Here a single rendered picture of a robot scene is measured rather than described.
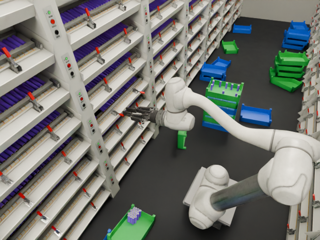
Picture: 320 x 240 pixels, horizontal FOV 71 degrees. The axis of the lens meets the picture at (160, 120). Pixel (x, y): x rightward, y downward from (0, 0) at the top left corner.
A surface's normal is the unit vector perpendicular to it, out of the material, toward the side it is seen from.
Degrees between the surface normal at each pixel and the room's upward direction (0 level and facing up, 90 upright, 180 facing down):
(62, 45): 90
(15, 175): 21
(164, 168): 0
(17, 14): 111
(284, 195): 85
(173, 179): 0
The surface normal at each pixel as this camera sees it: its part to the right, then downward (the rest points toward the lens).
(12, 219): 0.28, -0.57
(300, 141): 0.00, -0.82
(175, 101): -0.37, 0.48
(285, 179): -0.47, -0.52
